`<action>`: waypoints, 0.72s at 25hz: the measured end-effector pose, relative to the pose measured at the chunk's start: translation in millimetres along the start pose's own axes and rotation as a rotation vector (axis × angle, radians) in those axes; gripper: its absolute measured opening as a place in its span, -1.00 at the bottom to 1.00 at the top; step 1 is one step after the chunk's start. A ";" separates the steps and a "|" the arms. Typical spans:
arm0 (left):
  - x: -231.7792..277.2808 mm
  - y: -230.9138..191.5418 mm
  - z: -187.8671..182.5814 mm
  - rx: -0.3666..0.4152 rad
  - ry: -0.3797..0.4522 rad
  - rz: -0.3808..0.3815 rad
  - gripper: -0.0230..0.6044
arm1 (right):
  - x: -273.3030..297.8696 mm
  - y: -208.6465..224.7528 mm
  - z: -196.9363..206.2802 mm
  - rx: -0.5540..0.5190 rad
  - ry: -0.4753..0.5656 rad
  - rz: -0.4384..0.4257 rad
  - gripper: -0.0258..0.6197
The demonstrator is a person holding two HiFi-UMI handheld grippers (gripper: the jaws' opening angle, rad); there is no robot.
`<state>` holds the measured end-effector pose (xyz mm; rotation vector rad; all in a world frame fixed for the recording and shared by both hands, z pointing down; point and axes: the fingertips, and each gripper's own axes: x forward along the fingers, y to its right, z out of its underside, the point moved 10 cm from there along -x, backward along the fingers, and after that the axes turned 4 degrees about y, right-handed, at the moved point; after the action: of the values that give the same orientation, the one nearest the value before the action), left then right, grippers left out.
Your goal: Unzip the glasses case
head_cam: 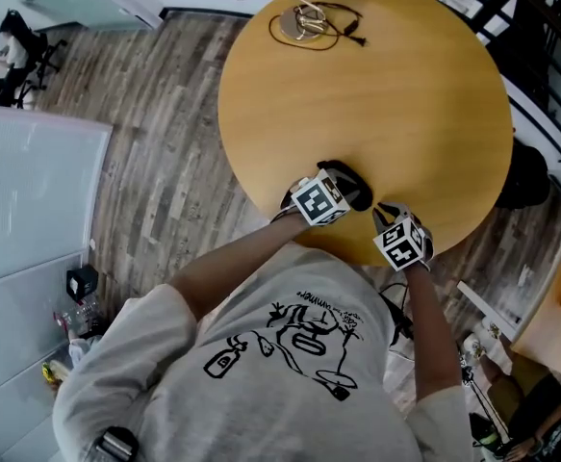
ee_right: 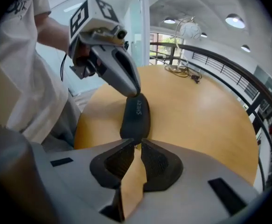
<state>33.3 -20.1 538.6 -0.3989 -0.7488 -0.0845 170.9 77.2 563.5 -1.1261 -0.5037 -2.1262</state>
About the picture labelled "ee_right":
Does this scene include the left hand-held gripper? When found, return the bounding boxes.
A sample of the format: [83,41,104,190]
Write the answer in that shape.
[68,0,138,97]

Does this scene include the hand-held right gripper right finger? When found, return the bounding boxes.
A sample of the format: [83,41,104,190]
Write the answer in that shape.
[124,138,265,224]

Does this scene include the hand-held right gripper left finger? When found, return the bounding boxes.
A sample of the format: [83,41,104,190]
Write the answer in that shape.
[29,138,136,224]

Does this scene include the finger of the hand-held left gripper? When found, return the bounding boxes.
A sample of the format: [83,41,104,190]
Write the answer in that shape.
[114,46,142,96]

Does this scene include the black pouch case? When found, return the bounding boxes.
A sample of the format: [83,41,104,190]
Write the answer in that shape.
[119,94,152,140]

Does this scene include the person's left forearm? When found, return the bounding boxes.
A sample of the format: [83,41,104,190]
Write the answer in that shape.
[34,12,71,55]

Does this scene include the person's left hand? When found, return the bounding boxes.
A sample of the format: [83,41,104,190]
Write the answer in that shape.
[76,42,95,65]

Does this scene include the grey trousers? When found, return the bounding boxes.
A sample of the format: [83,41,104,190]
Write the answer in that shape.
[41,94,82,151]

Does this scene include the gold table lamp white shade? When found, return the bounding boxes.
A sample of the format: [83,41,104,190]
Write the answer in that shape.
[164,16,202,78]

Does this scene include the white printed T-shirt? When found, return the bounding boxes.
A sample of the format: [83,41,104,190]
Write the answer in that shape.
[0,0,83,147]

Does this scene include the round wooden table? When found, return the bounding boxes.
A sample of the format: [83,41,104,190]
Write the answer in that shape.
[149,42,272,193]

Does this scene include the black lamp cable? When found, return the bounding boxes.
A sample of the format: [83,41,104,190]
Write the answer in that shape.
[165,65,203,84]

